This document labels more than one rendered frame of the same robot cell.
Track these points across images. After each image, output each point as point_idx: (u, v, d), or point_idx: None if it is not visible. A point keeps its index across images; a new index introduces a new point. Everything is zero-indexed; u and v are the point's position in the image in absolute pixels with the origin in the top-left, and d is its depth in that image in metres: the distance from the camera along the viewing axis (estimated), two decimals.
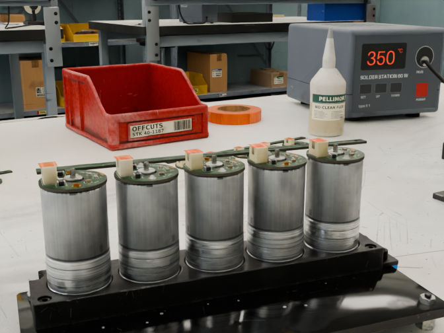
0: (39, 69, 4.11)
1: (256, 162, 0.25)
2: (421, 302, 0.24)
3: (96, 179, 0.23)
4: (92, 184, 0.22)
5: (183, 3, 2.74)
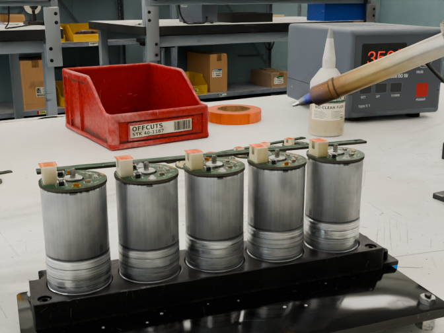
0: (39, 69, 4.11)
1: (256, 162, 0.25)
2: (421, 302, 0.24)
3: (96, 179, 0.23)
4: (92, 184, 0.22)
5: (183, 3, 2.74)
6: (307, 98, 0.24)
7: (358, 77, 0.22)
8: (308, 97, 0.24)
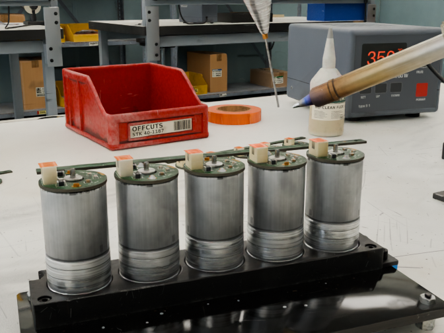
0: (39, 69, 4.11)
1: (256, 162, 0.25)
2: (421, 302, 0.24)
3: (96, 179, 0.23)
4: (92, 184, 0.22)
5: (183, 3, 2.74)
6: (307, 100, 0.23)
7: (358, 78, 0.22)
8: (308, 98, 0.23)
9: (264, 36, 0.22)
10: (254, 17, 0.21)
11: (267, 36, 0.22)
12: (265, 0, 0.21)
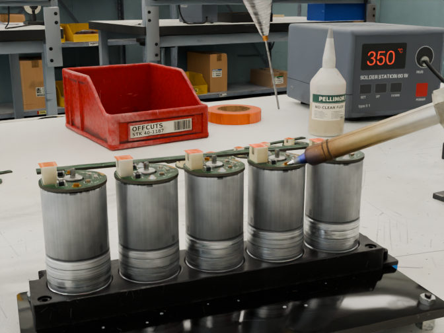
0: (39, 69, 4.11)
1: (256, 162, 0.25)
2: (421, 302, 0.24)
3: (96, 179, 0.23)
4: (92, 184, 0.22)
5: (183, 3, 2.74)
6: (302, 158, 0.24)
7: (351, 141, 0.23)
8: (303, 157, 0.24)
9: (264, 38, 0.22)
10: (254, 19, 0.21)
11: (267, 38, 0.22)
12: (265, 2, 0.21)
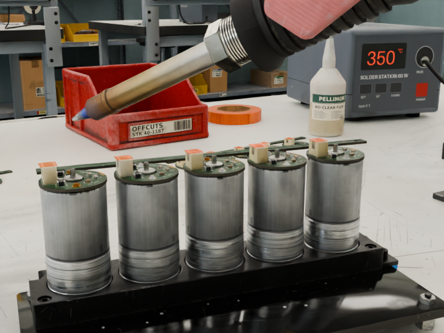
0: (39, 69, 4.11)
1: (256, 162, 0.25)
2: (421, 302, 0.24)
3: (96, 179, 0.23)
4: (92, 184, 0.22)
5: (183, 3, 2.74)
6: (84, 111, 0.21)
7: (128, 88, 0.19)
8: (84, 111, 0.21)
9: None
10: None
11: None
12: None
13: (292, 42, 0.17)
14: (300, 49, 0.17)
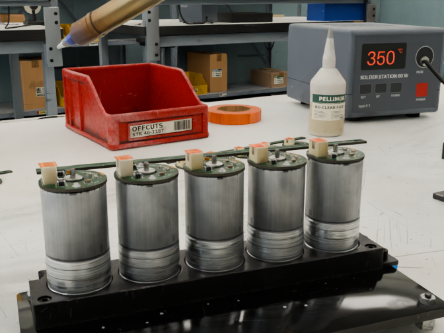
0: (39, 69, 4.11)
1: (256, 162, 0.25)
2: (421, 302, 0.24)
3: (96, 179, 0.23)
4: (92, 184, 0.22)
5: (183, 3, 2.74)
6: (69, 37, 0.20)
7: (113, 7, 0.19)
8: (69, 36, 0.20)
9: None
10: None
11: None
12: None
13: None
14: None
